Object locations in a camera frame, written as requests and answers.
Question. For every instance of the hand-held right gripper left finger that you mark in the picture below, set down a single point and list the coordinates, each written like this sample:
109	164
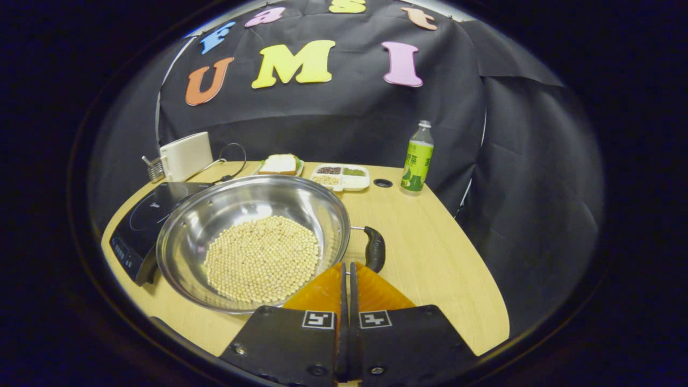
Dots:
290	344

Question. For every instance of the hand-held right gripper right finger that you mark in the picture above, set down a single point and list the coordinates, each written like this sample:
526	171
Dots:
408	344

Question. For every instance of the stainless steel pot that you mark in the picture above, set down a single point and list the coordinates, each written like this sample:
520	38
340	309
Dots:
242	199

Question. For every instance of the black induction cooktop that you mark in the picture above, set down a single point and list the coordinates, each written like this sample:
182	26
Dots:
142	226

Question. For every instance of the pile of soybeans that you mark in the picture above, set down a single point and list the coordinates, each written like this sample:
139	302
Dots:
263	258

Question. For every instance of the black table grommet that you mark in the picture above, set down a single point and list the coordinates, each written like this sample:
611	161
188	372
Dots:
382	183

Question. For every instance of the white divided grain tray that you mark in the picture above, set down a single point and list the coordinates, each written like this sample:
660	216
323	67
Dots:
355	181

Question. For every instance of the green drink bottle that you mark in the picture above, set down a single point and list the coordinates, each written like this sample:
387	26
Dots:
417	164

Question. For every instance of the sandwich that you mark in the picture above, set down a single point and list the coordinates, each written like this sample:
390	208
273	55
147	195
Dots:
278	164

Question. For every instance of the white toaster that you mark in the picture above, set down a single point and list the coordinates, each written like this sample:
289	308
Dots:
187	156

